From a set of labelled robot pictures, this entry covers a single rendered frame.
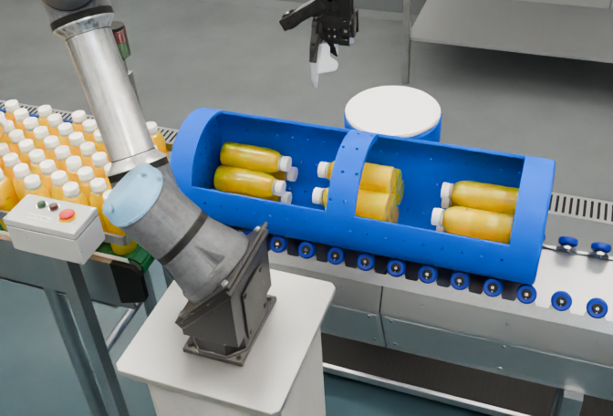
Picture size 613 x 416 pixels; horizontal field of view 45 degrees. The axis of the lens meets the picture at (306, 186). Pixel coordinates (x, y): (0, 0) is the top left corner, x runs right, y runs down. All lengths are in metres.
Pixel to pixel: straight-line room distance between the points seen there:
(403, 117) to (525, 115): 2.06
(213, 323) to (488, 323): 0.74
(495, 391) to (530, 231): 1.08
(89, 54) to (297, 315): 0.61
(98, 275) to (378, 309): 0.75
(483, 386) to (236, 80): 2.57
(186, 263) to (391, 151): 0.77
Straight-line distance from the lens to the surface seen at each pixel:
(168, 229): 1.26
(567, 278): 1.87
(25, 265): 2.21
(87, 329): 2.12
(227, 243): 1.27
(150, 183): 1.26
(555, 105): 4.29
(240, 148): 1.91
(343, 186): 1.66
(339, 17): 1.55
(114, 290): 2.07
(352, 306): 1.87
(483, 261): 1.66
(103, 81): 1.40
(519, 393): 2.61
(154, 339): 1.44
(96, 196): 1.97
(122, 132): 1.40
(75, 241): 1.81
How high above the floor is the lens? 2.21
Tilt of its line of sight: 38 degrees down
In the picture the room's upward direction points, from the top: 4 degrees counter-clockwise
